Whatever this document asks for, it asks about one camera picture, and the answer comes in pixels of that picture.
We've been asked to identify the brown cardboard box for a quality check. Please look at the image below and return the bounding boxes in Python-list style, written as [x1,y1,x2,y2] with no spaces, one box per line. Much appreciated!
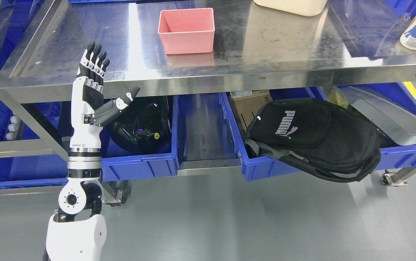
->
[229,90,272,136]

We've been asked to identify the beige plastic container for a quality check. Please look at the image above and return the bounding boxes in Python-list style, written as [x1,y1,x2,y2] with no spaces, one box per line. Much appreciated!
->
[254,0,328,17]

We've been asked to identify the blue bin with helmet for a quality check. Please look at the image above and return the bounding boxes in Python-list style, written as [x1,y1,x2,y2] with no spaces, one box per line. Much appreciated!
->
[100,96,180,182]

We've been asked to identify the pink plastic storage box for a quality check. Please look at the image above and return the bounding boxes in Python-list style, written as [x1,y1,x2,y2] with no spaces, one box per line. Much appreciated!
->
[157,7,215,55]

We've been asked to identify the black Puma backpack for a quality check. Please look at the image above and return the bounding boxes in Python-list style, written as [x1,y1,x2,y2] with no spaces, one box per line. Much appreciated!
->
[244,98,381,182]

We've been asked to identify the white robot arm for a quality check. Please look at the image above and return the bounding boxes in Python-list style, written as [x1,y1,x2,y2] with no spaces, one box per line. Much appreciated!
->
[44,148,107,261]

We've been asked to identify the black helmet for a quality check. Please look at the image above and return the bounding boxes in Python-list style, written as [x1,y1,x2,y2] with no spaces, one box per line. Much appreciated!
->
[106,96,173,155]

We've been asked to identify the blue bin with backpack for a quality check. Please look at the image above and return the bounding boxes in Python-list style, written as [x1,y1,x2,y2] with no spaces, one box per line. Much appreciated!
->
[219,88,416,182]

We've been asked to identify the grey flat tray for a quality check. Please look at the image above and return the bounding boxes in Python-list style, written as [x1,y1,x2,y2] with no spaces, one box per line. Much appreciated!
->
[340,86,416,146]

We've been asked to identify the blue bin far left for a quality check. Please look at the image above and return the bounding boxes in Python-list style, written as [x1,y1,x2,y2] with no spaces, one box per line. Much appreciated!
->
[0,155,67,189]

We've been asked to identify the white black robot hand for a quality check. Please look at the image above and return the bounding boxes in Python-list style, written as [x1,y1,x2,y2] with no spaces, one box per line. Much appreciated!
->
[70,41,140,152]

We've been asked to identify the stainless steel shelf table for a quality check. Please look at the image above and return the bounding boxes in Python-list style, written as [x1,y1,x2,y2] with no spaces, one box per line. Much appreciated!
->
[0,0,416,174]

